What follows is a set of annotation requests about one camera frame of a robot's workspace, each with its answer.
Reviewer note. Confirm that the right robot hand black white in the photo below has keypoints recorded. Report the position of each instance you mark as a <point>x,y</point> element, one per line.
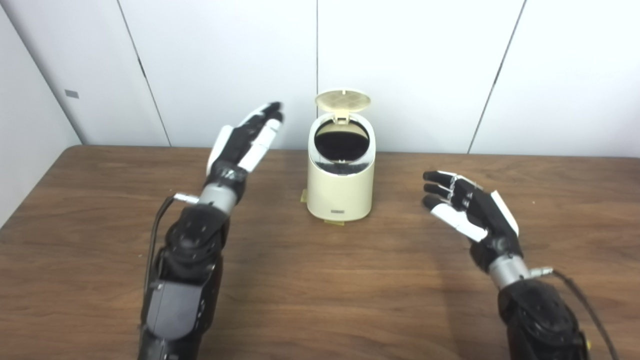
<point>485,215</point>

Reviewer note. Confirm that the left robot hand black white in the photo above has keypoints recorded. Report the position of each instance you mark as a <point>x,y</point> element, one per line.
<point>235,150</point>

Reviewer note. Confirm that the cream-colored bin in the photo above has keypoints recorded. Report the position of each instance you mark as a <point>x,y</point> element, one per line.
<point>340,192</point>

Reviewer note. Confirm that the round cream bin lid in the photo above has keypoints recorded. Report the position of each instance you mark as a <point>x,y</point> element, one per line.
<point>343,101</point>

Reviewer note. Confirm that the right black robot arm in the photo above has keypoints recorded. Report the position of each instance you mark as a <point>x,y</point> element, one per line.
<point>540,320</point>

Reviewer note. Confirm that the wide yellow tape strip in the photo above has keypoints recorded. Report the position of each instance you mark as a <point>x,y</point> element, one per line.
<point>334,222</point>

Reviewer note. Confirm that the gray wall label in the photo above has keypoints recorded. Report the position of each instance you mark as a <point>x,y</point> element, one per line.
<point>71,93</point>

